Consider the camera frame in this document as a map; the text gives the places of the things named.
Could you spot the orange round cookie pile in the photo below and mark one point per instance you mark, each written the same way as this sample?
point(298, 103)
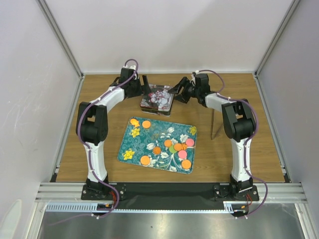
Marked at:
point(177, 147)

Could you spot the orange round cookie top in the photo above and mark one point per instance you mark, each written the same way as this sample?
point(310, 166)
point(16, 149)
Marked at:
point(146, 124)

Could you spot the orange dotted cookie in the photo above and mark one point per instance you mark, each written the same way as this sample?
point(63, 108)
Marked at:
point(186, 164)
point(145, 160)

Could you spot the pink round cookie upper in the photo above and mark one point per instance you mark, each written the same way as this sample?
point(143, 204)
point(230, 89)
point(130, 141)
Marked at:
point(190, 142)

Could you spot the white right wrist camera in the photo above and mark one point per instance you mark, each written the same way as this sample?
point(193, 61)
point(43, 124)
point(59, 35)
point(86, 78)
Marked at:
point(194, 74)

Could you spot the gold tin lid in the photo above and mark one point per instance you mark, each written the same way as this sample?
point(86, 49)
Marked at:
point(159, 97)

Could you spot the pink round cookie lower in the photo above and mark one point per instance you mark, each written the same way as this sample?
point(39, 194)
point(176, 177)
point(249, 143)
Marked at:
point(182, 154)

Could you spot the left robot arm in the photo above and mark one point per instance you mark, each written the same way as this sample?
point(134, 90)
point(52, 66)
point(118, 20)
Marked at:
point(92, 129)

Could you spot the teal floral tray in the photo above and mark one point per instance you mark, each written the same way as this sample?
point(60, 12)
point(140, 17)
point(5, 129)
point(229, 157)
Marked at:
point(140, 141)

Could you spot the green cookie under pile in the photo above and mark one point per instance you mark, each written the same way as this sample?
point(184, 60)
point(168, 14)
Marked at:
point(172, 150)

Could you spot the orange dotted cookie right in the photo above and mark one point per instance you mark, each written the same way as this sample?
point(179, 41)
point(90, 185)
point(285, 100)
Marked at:
point(186, 164)

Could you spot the pink round cookie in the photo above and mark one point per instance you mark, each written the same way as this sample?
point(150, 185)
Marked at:
point(190, 142)
point(182, 154)

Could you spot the aluminium frame rail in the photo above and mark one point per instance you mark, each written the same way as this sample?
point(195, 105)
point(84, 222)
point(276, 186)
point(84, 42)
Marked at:
point(66, 197)

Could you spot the orange fish cookie left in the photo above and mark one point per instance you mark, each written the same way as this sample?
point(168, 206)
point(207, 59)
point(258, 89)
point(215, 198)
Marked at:
point(135, 123)

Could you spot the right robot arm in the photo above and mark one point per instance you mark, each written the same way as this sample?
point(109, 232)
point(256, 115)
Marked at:
point(238, 121)

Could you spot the square cookie tin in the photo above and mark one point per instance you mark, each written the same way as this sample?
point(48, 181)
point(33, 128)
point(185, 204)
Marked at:
point(156, 111)

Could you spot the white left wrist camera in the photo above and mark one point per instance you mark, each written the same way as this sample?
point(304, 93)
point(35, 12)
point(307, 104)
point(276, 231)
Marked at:
point(132, 67)

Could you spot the orange round cookie centre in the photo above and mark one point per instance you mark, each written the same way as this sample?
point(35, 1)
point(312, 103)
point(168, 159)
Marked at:
point(168, 143)

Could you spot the white object bottom-left corner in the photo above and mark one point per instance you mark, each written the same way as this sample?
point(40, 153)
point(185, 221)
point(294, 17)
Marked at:
point(11, 220)

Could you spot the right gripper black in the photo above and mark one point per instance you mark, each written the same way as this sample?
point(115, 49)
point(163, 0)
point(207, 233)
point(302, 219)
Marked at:
point(185, 82)

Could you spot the orange dotted cookie front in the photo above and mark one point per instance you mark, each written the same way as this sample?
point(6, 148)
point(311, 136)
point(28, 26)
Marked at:
point(145, 160)

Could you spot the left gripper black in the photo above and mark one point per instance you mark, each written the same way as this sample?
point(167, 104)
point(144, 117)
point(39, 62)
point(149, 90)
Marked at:
point(144, 88)

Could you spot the metal tongs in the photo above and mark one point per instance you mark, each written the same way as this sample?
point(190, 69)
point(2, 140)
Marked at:
point(216, 124)

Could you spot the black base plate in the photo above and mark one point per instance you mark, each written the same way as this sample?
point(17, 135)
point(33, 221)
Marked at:
point(170, 196)

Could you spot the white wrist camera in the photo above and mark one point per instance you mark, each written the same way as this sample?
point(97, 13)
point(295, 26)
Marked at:
point(194, 74)
point(132, 67)

